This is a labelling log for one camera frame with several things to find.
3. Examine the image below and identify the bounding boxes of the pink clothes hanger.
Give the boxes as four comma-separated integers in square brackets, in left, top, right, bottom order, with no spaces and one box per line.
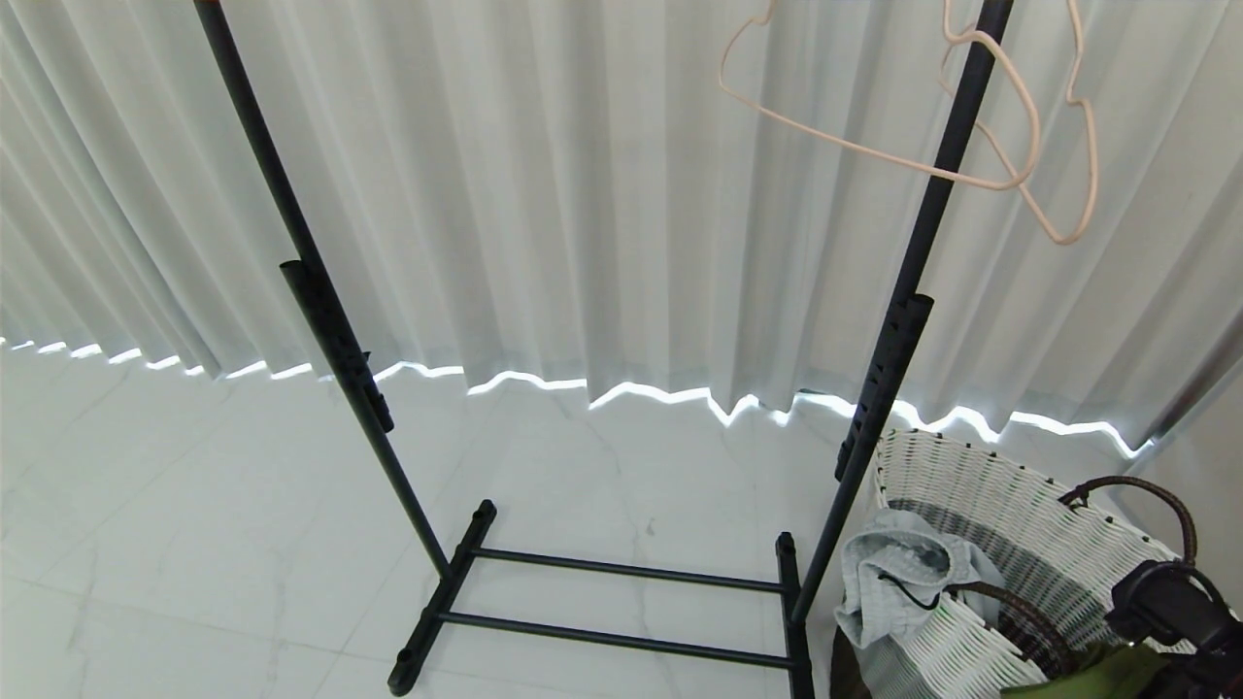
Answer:
[937,0,1101,246]
[719,0,1043,192]

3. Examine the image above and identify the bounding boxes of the green sleeveless shirt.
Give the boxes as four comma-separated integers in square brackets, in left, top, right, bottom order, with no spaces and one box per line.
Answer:
[1000,641,1166,699]

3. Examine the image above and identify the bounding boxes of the black clothes rack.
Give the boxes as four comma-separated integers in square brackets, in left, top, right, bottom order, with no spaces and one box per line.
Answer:
[191,0,1016,699]

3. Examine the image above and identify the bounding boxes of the white laundry basket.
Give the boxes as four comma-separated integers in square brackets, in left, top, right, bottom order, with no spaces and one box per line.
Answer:
[830,429,1205,699]

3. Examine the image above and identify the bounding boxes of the white curtain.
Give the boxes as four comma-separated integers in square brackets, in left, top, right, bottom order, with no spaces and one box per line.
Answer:
[0,0,1243,459]

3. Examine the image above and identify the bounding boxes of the pale grey shorts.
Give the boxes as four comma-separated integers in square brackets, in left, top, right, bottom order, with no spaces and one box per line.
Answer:
[835,510,1006,649]

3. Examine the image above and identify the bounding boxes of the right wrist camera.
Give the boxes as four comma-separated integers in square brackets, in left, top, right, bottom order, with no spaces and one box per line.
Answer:
[1105,560,1229,649]

